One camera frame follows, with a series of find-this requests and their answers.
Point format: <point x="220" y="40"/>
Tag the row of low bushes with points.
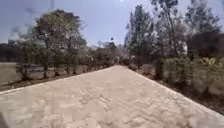
<point x="180" y="68"/>

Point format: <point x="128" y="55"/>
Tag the row of leafy trees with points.
<point x="58" y="36"/>

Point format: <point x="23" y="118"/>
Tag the row of tall trees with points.
<point x="143" y="36"/>

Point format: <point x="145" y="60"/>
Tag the tan brick path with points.
<point x="110" y="100"/>

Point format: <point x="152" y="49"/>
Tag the dark low building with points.
<point x="7" y="52"/>

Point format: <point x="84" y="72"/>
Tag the dark building behind trees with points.
<point x="208" y="43"/>

